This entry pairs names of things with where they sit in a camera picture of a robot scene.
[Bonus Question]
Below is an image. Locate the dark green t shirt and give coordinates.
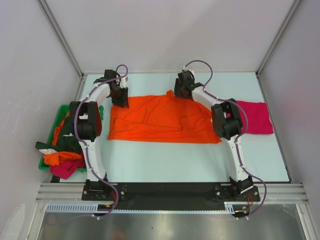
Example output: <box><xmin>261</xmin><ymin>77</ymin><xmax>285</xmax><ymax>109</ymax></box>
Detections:
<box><xmin>35</xmin><ymin>115</ymin><xmax>82</xmax><ymax>155</ymax></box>

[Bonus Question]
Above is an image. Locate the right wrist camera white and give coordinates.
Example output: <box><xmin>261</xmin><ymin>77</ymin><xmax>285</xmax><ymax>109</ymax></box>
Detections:
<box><xmin>182</xmin><ymin>66</ymin><xmax>195</xmax><ymax>76</ymax></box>

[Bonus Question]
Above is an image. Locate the orange t shirt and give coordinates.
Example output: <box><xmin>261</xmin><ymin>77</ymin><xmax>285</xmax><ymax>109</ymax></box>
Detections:
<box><xmin>43</xmin><ymin>111</ymin><xmax>83</xmax><ymax>166</ymax></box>
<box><xmin>108</xmin><ymin>90</ymin><xmax>221</xmax><ymax>144</ymax></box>

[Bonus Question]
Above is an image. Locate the grey slotted cable duct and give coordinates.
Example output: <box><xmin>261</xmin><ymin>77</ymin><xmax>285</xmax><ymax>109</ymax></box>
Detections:
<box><xmin>46</xmin><ymin>203</ymin><xmax>249</xmax><ymax>215</ymax></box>

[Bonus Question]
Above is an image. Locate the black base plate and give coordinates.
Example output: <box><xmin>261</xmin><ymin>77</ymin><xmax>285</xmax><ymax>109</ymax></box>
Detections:
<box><xmin>81</xmin><ymin>180</ymin><xmax>261</xmax><ymax>211</ymax></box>

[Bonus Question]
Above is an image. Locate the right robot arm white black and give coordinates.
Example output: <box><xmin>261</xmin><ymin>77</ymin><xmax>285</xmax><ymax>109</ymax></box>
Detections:
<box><xmin>174</xmin><ymin>68</ymin><xmax>254</xmax><ymax>201</ymax></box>

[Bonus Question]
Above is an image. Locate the folded magenta t shirt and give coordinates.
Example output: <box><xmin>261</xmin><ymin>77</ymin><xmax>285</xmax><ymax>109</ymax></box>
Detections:
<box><xmin>236</xmin><ymin>101</ymin><xmax>274</xmax><ymax>135</ymax></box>

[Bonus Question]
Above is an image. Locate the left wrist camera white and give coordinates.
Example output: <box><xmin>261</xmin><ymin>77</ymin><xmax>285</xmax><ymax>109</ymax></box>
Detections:
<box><xmin>117</xmin><ymin>76</ymin><xmax>128</xmax><ymax>89</ymax></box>

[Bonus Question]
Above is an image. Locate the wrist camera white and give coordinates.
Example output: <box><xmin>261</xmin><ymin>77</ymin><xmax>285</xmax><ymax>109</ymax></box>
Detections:
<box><xmin>117</xmin><ymin>76</ymin><xmax>128</xmax><ymax>89</ymax></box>
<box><xmin>182</xmin><ymin>66</ymin><xmax>195</xmax><ymax>76</ymax></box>

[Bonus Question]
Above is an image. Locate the magenta t shirt in bin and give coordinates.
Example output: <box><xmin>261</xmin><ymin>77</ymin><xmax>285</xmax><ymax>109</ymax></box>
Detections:
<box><xmin>49</xmin><ymin>160</ymin><xmax>86</xmax><ymax>180</ymax></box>

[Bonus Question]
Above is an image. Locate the aluminium frame rail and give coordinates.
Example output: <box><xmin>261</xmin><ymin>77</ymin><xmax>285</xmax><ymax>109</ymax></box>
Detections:
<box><xmin>35</xmin><ymin>182</ymin><xmax>309</xmax><ymax>204</ymax></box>

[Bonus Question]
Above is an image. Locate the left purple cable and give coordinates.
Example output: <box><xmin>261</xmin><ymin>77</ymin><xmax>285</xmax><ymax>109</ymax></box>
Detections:
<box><xmin>73</xmin><ymin>64</ymin><xmax>130</xmax><ymax>222</ymax></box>

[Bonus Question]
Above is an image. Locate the purple cable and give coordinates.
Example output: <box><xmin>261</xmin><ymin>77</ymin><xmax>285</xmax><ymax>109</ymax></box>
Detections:
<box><xmin>184</xmin><ymin>60</ymin><xmax>268</xmax><ymax>221</ymax></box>
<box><xmin>73</xmin><ymin>64</ymin><xmax>130</xmax><ymax>222</ymax></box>

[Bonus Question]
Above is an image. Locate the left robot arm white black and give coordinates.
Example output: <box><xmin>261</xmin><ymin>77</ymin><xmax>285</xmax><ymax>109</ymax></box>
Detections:
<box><xmin>69</xmin><ymin>69</ymin><xmax>129</xmax><ymax>201</ymax></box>

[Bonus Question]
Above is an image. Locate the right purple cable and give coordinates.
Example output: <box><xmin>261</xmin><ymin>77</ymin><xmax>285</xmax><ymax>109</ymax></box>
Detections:
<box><xmin>184</xmin><ymin>60</ymin><xmax>268</xmax><ymax>221</ymax></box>

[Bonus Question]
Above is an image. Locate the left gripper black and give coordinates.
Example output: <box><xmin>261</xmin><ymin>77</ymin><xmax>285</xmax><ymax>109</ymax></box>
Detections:
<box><xmin>109</xmin><ymin>86</ymin><xmax>129</xmax><ymax>108</ymax></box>

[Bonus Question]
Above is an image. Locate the green plastic bin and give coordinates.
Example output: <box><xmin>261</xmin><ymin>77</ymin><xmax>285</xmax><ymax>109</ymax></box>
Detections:
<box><xmin>38</xmin><ymin>104</ymin><xmax>104</xmax><ymax>173</ymax></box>

